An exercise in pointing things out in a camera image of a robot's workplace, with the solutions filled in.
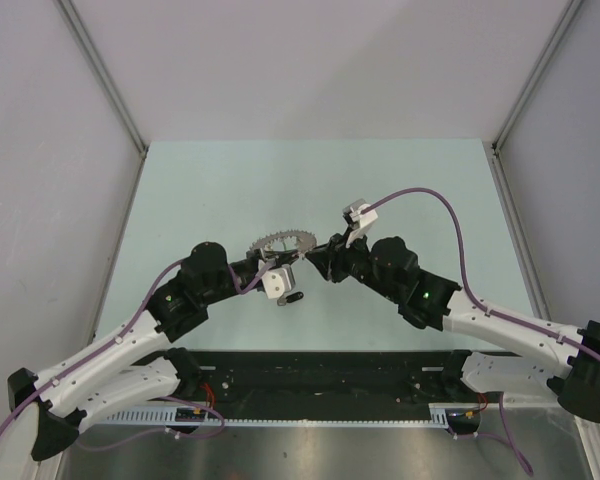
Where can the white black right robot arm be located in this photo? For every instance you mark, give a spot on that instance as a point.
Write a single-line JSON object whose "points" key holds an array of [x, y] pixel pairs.
{"points": [[570, 355]]}

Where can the aluminium frame rail right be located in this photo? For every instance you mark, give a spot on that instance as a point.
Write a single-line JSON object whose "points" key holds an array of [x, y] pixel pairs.
{"points": [[540, 67]]}

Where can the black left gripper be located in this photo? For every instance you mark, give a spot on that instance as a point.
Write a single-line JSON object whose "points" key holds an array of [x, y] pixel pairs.
{"points": [[281, 258]]}

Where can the aluminium frame rail left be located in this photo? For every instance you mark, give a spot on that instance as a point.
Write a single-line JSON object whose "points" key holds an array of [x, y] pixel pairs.
{"points": [[94, 60]]}

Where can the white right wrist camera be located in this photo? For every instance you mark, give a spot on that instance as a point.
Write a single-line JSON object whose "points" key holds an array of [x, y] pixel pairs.
{"points": [[360, 217]]}

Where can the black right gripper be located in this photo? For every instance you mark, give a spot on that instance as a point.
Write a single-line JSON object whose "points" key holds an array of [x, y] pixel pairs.
{"points": [[331, 258]]}

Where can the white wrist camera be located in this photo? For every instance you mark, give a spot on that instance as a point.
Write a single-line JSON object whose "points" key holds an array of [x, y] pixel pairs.
{"points": [[360, 217], [278, 282]]}

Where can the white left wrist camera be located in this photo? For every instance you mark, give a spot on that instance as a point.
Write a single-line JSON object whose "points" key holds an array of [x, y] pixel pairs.
{"points": [[278, 282]]}

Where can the white slotted cable duct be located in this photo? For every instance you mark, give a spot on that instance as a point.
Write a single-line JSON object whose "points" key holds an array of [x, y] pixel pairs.
{"points": [[172, 415]]}

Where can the aluminium frame rail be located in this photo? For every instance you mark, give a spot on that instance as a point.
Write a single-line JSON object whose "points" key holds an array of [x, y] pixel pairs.
{"points": [[94, 60], [540, 67]]}

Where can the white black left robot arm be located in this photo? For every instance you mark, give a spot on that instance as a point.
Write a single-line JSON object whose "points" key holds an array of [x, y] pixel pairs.
{"points": [[137, 361]]}

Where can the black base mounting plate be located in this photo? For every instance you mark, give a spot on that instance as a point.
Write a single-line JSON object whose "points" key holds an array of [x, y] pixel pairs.
{"points": [[287, 382]]}

